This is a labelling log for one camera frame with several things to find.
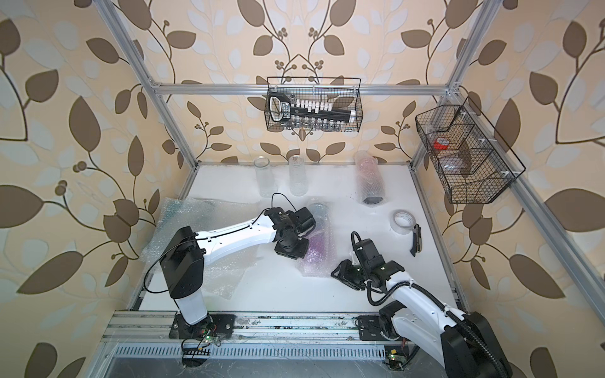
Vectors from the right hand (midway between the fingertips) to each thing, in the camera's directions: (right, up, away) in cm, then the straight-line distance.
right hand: (335, 276), depth 83 cm
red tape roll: (+37, +47, -2) cm, 60 cm away
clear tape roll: (+28, +14, +14) cm, 35 cm away
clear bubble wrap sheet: (-54, +21, +11) cm, 59 cm away
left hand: (-13, +9, -2) cm, 15 cm away
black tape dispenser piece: (+33, +10, +9) cm, 36 cm away
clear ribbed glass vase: (-29, +35, +21) cm, 50 cm away
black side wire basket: (+43, +37, -8) cm, 58 cm away
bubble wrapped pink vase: (+17, +33, +16) cm, 40 cm away
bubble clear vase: (-15, +37, +24) cm, 47 cm away
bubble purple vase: (-6, +6, -3) cm, 9 cm away
